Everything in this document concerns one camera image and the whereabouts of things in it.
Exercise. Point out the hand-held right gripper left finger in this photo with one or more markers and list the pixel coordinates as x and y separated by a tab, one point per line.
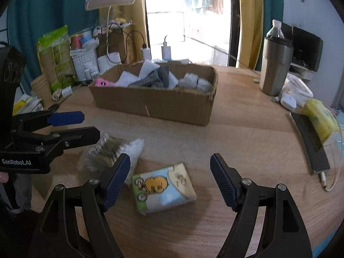
118	177

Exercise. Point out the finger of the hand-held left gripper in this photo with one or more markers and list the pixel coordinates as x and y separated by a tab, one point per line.
80	137
67	118

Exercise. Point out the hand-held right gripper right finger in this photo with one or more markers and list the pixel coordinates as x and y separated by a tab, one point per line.
224	182

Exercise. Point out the cotton swab pack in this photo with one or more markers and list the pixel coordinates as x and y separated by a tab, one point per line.
107	150

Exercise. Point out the cartoon print tissue pack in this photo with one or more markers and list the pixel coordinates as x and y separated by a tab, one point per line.
164	193

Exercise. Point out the pink soft toy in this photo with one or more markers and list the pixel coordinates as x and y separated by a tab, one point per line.
103	82

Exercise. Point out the cardboard box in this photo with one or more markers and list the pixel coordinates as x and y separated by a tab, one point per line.
150	104

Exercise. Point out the grey patterned cloth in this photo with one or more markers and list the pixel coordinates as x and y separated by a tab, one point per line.
145	82

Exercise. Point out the white plastic-wrapped roll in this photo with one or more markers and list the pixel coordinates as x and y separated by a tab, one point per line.
193	83

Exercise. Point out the dark grey sock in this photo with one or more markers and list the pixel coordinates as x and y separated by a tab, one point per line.
168	76

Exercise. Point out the person's left hand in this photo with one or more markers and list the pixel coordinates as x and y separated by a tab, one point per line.
3	178

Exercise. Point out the yellow white packet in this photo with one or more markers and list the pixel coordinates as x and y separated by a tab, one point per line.
27	106

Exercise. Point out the brown paper cup stack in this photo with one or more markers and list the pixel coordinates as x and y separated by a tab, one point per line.
41	90

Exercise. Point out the white pill bottle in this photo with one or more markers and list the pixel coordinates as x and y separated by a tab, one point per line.
94	74
87	74

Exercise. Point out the green bag of paper cups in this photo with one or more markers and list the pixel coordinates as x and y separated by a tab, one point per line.
56	56

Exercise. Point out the white plastic basket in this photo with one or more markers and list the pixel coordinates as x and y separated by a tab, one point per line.
83	61

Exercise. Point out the red can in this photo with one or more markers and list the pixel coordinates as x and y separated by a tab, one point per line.
76	41

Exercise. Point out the blue white packet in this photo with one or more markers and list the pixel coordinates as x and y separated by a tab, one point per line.
88	40

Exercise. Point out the brown paper bag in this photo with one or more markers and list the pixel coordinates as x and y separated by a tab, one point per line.
103	43

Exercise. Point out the teal curtain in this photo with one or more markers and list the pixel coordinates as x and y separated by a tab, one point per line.
271	0
48	5

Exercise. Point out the black smartphone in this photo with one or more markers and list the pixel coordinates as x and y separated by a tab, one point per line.
309	142

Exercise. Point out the white round device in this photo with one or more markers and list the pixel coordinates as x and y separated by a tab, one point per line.
288	102

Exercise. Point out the plastic-wrapped plush toys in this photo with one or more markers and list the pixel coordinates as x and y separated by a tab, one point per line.
118	21

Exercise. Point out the yellow tissue pack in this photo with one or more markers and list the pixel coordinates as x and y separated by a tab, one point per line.
321	118

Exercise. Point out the white blue charger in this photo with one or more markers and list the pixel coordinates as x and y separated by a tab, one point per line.
166	51

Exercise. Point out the white food container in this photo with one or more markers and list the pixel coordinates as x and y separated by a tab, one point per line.
298	88

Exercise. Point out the white desk lamp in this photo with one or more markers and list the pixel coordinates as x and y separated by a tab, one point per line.
110	1

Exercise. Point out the white power strip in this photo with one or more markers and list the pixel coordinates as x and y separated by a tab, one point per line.
180	60

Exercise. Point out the steel tumbler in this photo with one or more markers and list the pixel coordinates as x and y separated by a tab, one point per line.
275	67

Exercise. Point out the white computer desk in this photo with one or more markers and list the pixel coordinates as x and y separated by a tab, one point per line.
303	71

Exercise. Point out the black monitor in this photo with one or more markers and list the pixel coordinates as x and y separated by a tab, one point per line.
307	48
287	31

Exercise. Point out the clear water bottle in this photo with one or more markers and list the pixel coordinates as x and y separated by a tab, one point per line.
275	31

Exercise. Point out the black door frame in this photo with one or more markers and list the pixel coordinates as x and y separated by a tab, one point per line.
234	18

